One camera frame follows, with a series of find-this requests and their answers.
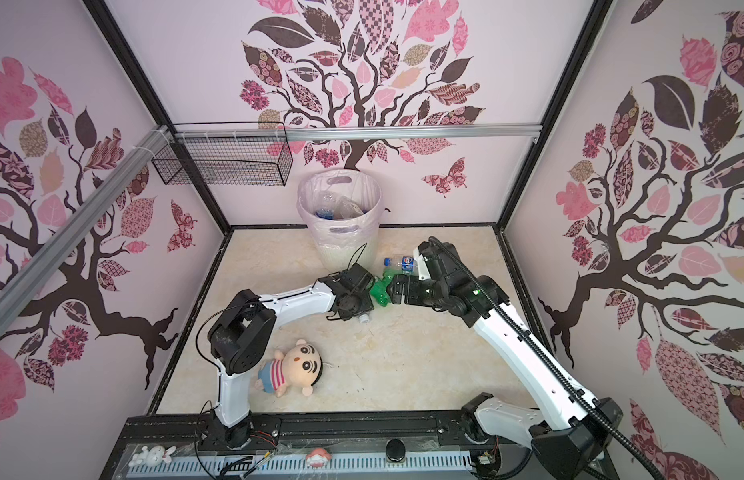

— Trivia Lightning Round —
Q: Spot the green plastic bottle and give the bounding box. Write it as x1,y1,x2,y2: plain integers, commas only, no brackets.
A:
370,270,400,307

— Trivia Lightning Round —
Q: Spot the blue label water bottle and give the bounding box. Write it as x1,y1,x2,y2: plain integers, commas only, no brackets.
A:
315,191,364,220

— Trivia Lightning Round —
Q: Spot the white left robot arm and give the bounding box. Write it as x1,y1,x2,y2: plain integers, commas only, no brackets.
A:
207,263,375,448

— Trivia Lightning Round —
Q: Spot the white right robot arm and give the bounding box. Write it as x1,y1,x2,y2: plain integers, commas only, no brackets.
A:
387,237,623,479

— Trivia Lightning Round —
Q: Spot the white ribbed trash bin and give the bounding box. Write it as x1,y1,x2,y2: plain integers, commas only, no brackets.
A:
316,232,379,272

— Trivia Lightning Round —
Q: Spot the small blue label bottle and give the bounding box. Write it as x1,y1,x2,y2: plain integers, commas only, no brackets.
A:
384,255,417,274

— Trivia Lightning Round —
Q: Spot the cartoon boy plush doll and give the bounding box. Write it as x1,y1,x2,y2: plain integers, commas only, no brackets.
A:
255,339,323,397

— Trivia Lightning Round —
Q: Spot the black round knob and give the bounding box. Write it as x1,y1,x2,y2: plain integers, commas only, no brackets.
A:
385,439,407,464

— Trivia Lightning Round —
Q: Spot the red white small figurine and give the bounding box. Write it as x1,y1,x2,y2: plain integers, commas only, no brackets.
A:
305,448,332,469

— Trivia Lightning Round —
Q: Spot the white bunny figurine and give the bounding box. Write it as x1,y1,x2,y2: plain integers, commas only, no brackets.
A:
128,445,176,468

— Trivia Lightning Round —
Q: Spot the white vent strip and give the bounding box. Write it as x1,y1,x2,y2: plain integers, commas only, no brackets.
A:
119,451,472,479

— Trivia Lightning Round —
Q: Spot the black corrugated cable conduit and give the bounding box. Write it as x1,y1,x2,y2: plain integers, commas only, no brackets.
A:
428,235,667,480

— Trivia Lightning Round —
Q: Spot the aluminium rail back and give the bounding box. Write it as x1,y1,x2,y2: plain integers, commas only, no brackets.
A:
174,123,542,141

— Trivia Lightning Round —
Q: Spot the aluminium rail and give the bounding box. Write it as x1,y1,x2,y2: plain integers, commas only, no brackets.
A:
174,123,542,141
0,125,171,337

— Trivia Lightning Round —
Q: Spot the black wire basket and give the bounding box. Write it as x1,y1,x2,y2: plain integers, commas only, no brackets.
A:
152,120,293,187

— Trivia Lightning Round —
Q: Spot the aluminium rail left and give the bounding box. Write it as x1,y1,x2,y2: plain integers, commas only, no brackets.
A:
0,125,171,337

